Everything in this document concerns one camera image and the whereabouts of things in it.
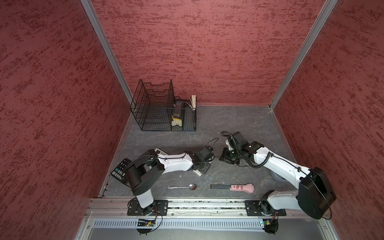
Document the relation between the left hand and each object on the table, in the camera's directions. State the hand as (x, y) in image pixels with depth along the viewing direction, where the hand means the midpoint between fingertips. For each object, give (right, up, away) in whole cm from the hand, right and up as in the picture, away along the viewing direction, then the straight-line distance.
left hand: (202, 167), depth 89 cm
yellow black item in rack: (-18, +30, +16) cm, 38 cm away
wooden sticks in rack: (-6, +43, +8) cm, 44 cm away
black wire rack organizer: (-37, +38, +29) cm, 61 cm away
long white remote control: (-3, -1, -5) cm, 6 cm away
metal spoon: (-6, -8, -9) cm, 13 cm away
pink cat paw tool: (+25, -8, -9) cm, 28 cm away
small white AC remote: (-27, +9, +4) cm, 29 cm away
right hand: (+9, +5, -7) cm, 13 cm away
